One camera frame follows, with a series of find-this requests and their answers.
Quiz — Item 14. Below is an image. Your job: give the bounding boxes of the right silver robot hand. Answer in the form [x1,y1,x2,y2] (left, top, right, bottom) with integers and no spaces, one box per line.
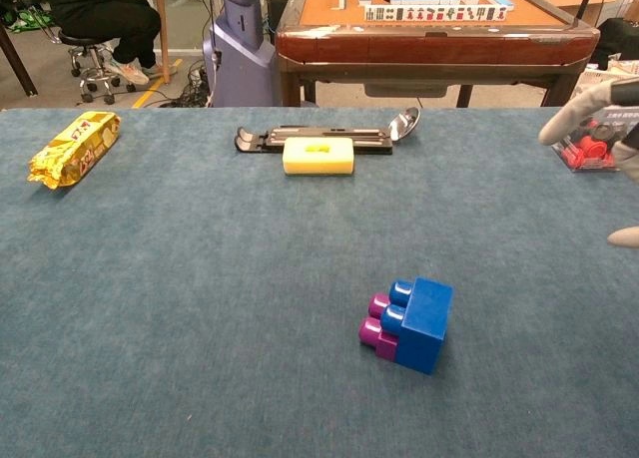
[537,77,639,249]

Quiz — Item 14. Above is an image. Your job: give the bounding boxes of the blue building block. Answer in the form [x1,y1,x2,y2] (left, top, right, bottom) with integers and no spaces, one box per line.
[379,276,454,376]

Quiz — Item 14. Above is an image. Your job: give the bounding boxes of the purple building block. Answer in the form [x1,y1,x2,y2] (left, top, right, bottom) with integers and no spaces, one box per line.
[357,291,400,364]

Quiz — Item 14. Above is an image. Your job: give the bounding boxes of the white plastic basket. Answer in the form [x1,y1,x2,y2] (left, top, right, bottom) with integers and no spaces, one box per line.
[573,58,639,110]

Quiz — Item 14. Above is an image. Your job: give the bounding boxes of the clear box of red caps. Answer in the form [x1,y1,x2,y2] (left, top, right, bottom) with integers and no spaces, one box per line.
[551,117,628,174]

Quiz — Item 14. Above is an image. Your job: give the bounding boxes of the black bag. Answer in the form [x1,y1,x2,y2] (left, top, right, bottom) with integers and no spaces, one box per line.
[593,17,639,71]

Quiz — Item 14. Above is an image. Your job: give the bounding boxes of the black thin rod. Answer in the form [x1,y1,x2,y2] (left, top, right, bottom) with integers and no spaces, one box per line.
[573,0,600,28]

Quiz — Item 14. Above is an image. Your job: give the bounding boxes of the wooden mahjong table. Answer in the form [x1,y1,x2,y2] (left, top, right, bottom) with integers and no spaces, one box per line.
[274,0,601,109]

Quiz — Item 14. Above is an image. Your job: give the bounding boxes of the row of face-up mahjong tiles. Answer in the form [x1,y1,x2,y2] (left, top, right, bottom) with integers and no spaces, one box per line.
[363,3,508,23]

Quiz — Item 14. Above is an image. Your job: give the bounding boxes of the yellow soap bar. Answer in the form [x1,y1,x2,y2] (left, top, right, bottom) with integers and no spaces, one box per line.
[282,137,356,177]

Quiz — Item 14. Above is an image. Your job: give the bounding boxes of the black folding phone stand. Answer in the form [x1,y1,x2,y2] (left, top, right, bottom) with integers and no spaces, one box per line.
[234,125,395,156]

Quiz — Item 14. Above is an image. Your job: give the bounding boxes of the blue table cloth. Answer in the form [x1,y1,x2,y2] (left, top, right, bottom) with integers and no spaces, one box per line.
[0,107,639,458]

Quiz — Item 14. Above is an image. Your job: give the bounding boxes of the seated person in black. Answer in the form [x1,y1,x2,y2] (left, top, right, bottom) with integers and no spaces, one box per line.
[43,0,179,86]

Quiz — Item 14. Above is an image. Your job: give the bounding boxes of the yellow snack packet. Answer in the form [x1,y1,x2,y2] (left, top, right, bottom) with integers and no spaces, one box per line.
[26,110,122,191]

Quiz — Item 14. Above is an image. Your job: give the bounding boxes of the green and black gear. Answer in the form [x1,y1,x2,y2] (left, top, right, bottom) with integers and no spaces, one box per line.
[0,0,56,33]

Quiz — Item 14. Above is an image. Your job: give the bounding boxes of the dark wooden table leg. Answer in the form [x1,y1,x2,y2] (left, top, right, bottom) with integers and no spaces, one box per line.
[0,23,39,98]

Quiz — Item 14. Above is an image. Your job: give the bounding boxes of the lilac robot pedestal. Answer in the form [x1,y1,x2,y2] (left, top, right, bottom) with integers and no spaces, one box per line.
[202,0,282,109]

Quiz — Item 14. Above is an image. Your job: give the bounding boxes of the floor cable bundle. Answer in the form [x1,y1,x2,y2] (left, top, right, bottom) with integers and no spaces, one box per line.
[144,58,211,109]

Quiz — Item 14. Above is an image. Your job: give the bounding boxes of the light wooden post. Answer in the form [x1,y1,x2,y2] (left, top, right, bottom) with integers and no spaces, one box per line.
[154,0,172,84]

